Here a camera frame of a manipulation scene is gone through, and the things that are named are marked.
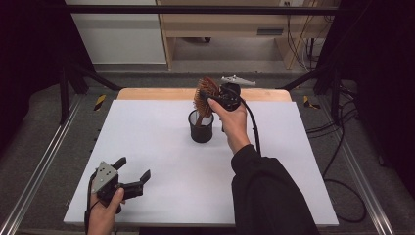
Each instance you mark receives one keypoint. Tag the aluminium floor rail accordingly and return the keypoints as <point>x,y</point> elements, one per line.
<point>359,169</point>
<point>42,163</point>

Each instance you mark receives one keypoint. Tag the person's right hand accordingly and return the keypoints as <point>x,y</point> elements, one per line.
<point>233,125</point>

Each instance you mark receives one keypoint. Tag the black mesh pen holder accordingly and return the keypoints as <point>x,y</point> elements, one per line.
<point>201,134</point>

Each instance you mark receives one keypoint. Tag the black curtain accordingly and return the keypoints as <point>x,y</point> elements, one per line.
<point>381,81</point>
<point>29,58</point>

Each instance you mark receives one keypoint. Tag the light wooden desk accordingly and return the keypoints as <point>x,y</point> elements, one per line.
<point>225,24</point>

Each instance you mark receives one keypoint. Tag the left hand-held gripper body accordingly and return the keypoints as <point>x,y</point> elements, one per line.
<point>105,179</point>

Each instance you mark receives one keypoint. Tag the black horizontal frame bar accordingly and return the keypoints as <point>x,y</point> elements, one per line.
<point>195,9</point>

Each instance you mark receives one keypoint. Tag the wooden table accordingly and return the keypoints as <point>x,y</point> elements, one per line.
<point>156,94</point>

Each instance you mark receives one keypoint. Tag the white table board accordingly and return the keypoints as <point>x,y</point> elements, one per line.
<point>169,169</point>

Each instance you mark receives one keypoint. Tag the black frame post with brace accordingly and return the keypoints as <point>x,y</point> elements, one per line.
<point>336,98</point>
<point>64,98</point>

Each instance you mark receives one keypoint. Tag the white cabinet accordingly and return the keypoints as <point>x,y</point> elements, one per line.
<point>120,39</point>

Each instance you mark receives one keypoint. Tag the person's left hand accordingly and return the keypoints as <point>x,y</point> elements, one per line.
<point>101,218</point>

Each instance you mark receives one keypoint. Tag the yellow black striped tape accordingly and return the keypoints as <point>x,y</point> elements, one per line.
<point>100,102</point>
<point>308,103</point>

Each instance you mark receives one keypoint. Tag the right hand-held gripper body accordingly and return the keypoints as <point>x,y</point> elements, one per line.
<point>230,96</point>

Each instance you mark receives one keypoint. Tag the wooden paddle hairbrush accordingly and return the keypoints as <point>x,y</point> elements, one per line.
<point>204,106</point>

